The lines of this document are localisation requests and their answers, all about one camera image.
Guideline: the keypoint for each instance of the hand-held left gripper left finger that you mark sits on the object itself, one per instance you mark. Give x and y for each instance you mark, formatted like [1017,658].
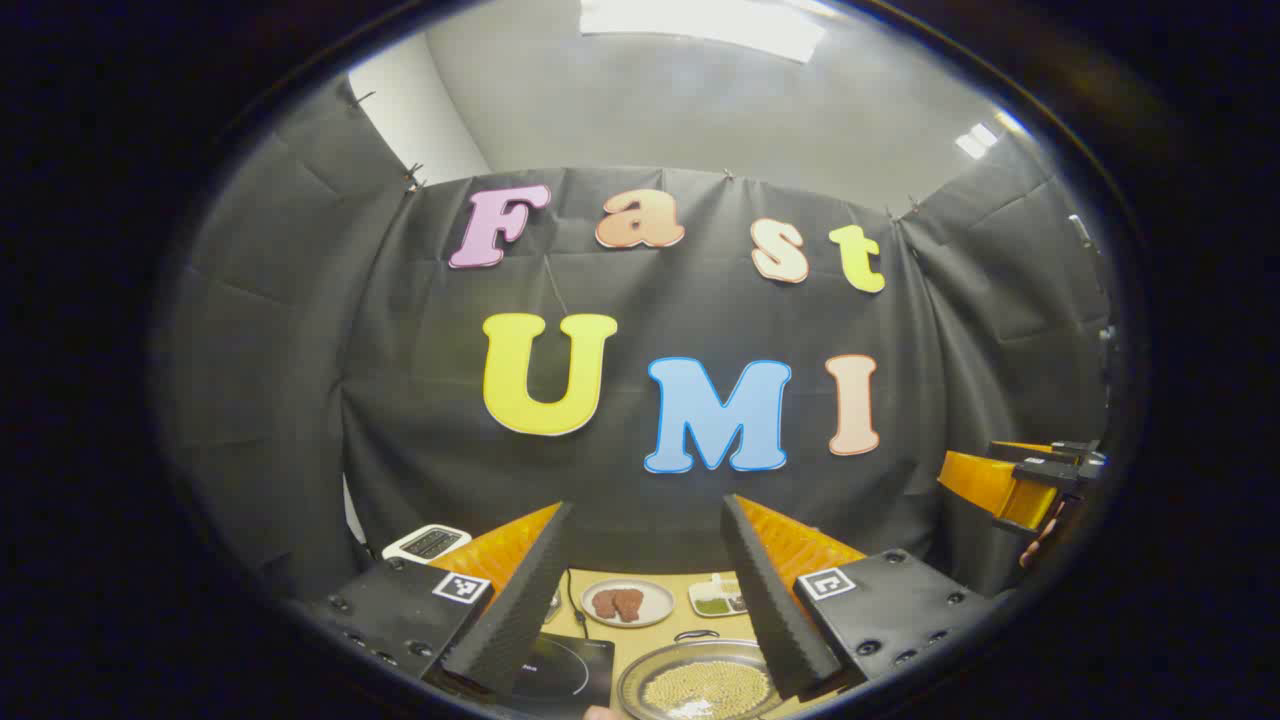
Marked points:
[520,610]

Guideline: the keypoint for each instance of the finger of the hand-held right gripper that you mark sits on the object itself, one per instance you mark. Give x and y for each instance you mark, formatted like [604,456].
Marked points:
[1070,452]
[990,490]

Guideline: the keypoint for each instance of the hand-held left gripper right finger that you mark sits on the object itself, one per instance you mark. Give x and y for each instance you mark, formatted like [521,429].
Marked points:
[770,600]

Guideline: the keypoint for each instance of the black induction cooktop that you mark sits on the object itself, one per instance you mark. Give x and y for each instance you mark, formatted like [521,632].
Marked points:
[570,670]

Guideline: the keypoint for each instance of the pile of green beans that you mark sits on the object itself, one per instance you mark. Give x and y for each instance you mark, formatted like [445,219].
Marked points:
[711,605]

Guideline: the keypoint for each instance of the white divided dish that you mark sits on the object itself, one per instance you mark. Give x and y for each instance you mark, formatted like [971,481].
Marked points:
[708,588]

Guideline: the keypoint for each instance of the brown meat slice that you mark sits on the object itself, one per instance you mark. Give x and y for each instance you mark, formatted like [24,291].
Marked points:
[604,604]
[630,605]

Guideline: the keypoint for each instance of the pile of soybeans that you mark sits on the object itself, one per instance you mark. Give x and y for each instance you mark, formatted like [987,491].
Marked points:
[700,690]

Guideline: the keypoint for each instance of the white oval plate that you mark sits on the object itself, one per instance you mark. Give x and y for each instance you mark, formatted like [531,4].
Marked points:
[655,608]

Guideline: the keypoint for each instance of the white toaster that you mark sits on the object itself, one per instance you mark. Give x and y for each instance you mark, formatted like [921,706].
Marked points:
[425,543]

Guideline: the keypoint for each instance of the metal stand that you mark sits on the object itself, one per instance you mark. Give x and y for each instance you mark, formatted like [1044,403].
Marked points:
[1082,235]

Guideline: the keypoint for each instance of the small ceiling light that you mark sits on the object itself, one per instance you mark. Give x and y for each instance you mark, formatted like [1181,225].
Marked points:
[978,140]

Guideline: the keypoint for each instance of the large ceiling light panel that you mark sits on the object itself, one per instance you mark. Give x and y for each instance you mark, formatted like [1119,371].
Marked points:
[700,25]

